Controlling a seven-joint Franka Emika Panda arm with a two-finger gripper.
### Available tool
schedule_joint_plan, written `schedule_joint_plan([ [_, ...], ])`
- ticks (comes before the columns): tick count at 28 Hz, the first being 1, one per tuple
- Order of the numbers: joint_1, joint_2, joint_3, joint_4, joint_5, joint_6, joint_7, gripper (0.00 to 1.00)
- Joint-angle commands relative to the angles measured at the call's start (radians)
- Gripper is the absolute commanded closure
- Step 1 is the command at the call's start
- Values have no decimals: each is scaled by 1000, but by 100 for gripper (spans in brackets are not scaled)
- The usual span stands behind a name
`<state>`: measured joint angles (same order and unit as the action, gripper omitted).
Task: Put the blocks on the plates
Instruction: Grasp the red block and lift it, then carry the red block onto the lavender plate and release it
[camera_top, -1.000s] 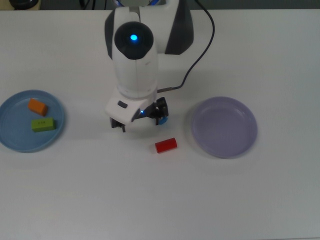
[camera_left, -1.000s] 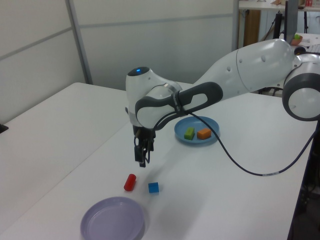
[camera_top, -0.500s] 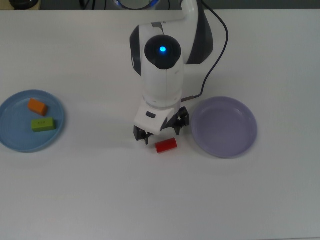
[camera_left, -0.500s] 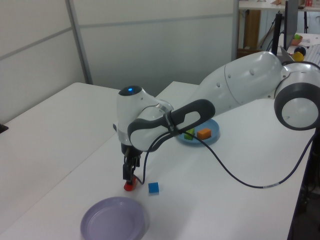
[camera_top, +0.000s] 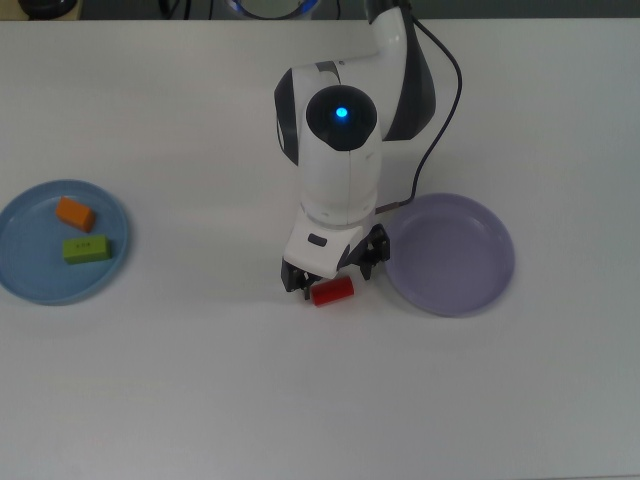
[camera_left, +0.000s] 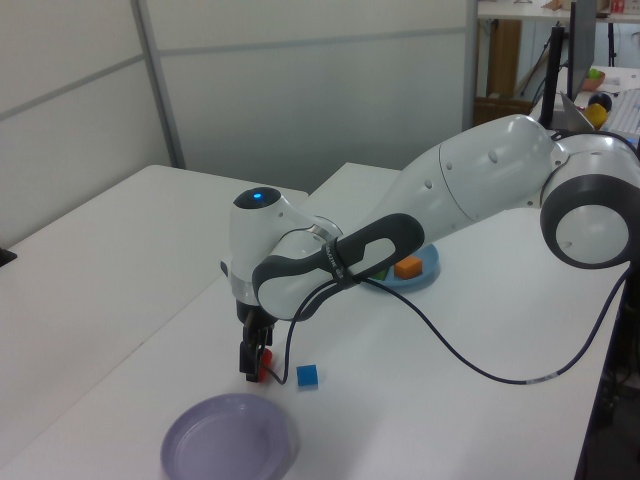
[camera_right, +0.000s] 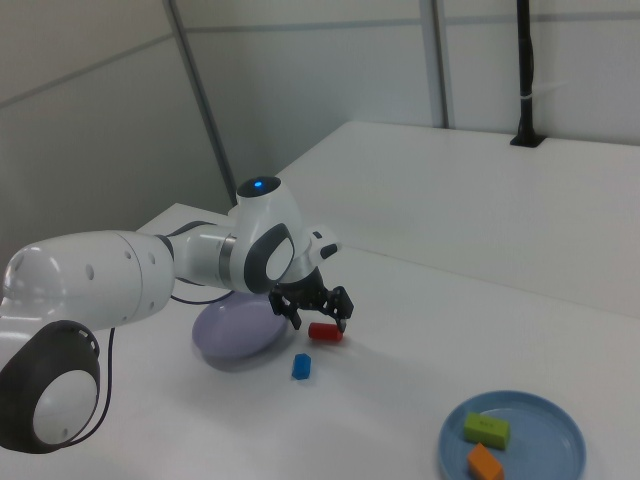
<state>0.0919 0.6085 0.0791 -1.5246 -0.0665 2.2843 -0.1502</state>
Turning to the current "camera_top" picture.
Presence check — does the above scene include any orange block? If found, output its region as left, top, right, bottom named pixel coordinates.
left=54, top=195, right=97, bottom=234

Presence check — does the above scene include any purple plate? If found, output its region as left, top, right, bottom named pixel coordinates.
left=381, top=192, right=516, bottom=318

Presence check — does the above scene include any green rectangular block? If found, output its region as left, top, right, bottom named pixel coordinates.
left=61, top=234, right=113, bottom=266

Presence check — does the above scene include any blue plate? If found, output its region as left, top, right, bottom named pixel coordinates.
left=0, top=178, right=129, bottom=306

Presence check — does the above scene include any thin black cable loop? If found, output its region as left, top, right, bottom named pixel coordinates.
left=158, top=0, right=214, bottom=20

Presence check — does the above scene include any red cylinder block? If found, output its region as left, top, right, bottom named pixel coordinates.
left=309, top=277, right=356, bottom=308

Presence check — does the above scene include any black round object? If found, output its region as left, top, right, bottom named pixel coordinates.
left=18, top=0, right=77, bottom=14

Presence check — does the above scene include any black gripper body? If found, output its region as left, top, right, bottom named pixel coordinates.
left=333, top=229, right=370, bottom=275

